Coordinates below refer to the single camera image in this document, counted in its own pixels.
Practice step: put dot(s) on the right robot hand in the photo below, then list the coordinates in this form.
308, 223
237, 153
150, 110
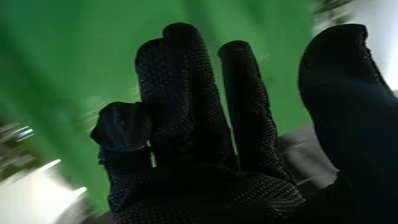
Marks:
189, 173

